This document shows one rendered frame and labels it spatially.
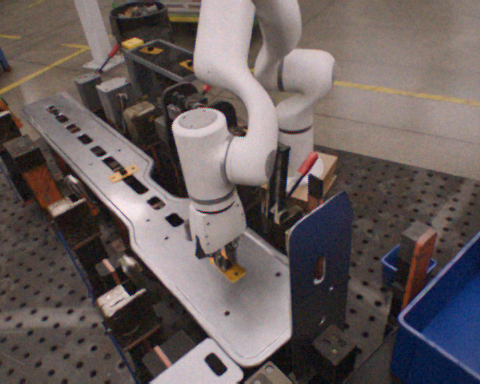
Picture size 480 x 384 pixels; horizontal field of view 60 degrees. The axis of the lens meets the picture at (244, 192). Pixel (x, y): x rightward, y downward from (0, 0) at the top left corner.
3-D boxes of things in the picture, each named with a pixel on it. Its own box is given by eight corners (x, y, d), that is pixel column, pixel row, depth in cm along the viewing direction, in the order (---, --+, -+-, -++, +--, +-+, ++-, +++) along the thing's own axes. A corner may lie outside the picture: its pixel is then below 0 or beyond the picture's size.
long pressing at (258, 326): (9, 113, 157) (8, 109, 156) (67, 91, 167) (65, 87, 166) (247, 378, 69) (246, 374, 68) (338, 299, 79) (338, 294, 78)
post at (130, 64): (149, 148, 182) (119, 48, 154) (164, 140, 185) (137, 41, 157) (158, 154, 177) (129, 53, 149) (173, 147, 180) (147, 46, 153)
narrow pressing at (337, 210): (293, 379, 67) (283, 227, 46) (341, 335, 72) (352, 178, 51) (295, 382, 67) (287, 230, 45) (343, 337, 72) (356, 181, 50)
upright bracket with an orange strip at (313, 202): (309, 330, 107) (306, 174, 75) (312, 327, 107) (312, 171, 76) (317, 337, 105) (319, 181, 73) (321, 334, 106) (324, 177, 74)
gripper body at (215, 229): (223, 172, 79) (230, 216, 86) (177, 198, 74) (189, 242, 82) (248, 190, 74) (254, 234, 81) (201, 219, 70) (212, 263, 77)
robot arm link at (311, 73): (280, 111, 138) (276, 41, 122) (337, 116, 133) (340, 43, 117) (270, 132, 130) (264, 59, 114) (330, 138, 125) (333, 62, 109)
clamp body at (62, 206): (84, 293, 124) (35, 205, 102) (121, 270, 129) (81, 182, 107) (97, 312, 118) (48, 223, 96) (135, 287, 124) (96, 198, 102)
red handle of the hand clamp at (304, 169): (263, 207, 89) (306, 147, 90) (268, 211, 91) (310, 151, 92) (277, 216, 87) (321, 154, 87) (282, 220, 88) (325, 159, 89)
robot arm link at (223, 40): (302, 12, 71) (276, 190, 70) (214, 12, 76) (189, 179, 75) (291, -17, 62) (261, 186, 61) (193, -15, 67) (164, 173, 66)
